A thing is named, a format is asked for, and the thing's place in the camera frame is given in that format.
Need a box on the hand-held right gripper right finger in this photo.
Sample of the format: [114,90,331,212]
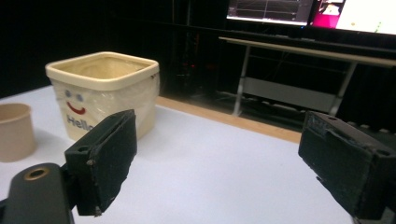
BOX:
[298,110,396,221]

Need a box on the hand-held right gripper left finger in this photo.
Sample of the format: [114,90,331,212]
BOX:
[64,108,138,217]

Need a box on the cream square bin with smiley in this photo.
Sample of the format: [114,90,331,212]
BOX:
[45,51,161,142]

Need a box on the background desk with metal legs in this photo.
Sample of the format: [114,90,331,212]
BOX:
[218,36,396,118]

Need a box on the beige plastic cup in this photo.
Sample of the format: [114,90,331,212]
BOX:
[0,103,36,163]

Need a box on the monitor with white window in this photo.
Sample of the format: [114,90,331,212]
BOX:
[312,0,396,36]

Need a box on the monitor with dark graphs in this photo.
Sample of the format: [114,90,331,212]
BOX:
[226,0,316,27]

